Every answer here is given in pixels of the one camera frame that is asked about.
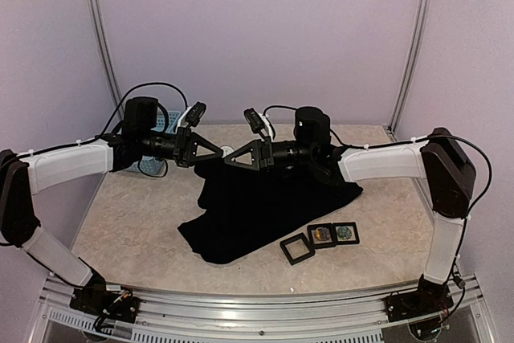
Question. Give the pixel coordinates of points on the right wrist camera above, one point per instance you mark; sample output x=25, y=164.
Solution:
x=311, y=125

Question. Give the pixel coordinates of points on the front aluminium rail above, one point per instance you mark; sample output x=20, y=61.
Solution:
x=166, y=316

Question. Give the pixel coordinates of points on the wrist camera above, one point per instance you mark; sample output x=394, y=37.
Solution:
x=311, y=125
x=144, y=114

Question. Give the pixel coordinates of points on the right black square frame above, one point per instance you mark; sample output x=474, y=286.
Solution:
x=354, y=241

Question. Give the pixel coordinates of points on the left black square frame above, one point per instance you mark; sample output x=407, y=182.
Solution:
x=297, y=249

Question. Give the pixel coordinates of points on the red round brooch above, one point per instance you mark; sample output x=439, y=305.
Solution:
x=227, y=150

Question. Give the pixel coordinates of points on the green round brooch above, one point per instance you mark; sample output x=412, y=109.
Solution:
x=344, y=233

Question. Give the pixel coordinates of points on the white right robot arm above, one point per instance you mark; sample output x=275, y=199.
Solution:
x=437, y=158

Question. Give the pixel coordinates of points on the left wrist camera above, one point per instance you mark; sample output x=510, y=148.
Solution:
x=144, y=114

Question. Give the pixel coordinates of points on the black garment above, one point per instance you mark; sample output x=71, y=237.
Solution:
x=245, y=210

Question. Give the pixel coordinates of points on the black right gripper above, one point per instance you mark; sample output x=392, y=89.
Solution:
x=262, y=154

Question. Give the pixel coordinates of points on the middle black square frame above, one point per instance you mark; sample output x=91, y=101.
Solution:
x=316, y=244

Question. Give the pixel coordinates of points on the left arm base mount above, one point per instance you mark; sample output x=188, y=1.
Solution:
x=105, y=302

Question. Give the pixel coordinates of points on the right aluminium corner post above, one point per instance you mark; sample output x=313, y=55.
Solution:
x=415, y=46

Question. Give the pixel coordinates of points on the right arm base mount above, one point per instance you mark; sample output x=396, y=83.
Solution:
x=427, y=298

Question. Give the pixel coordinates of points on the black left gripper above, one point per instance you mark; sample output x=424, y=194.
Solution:
x=185, y=146

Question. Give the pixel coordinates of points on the black square frame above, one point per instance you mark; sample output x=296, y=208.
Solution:
x=354, y=241
x=297, y=249
x=316, y=244

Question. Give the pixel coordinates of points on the light blue plastic basket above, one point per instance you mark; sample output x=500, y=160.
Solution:
x=156, y=146

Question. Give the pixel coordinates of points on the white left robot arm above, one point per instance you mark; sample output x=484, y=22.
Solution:
x=45, y=195

